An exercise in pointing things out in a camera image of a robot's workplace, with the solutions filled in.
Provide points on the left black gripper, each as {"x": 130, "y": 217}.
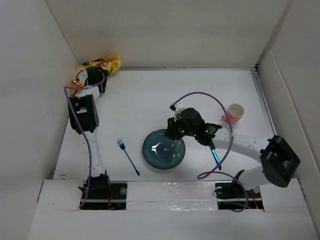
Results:
{"x": 101, "y": 75}

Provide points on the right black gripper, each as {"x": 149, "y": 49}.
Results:
{"x": 171, "y": 131}

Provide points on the yellow car print cloth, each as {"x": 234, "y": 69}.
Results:
{"x": 109, "y": 65}

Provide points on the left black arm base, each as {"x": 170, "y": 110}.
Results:
{"x": 115, "y": 199}

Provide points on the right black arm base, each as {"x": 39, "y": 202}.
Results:
{"x": 231, "y": 196}

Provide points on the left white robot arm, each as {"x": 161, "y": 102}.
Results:
{"x": 84, "y": 120}

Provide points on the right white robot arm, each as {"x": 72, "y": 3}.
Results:
{"x": 278, "y": 162}

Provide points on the blue metal knife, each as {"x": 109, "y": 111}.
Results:
{"x": 216, "y": 158}

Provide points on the teal ceramic plate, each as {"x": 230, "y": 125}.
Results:
{"x": 161, "y": 152}

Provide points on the blue metal fork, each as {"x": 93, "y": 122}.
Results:
{"x": 123, "y": 147}

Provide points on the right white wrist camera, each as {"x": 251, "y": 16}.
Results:
{"x": 177, "y": 108}

